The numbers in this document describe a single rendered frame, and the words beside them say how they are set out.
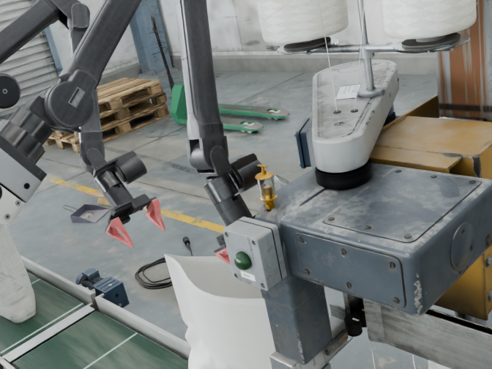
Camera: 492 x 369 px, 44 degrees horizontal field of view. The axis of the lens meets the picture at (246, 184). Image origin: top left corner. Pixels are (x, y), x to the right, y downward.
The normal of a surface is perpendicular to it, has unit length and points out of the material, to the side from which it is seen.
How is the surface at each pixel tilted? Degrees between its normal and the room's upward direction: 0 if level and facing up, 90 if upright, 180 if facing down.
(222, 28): 90
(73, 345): 0
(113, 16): 76
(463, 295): 90
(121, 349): 0
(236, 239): 90
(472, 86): 90
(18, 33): 64
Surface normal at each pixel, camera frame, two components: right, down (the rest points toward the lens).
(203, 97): 0.51, 0.01
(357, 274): -0.69, 0.40
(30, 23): 0.33, -0.17
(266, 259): 0.70, 0.15
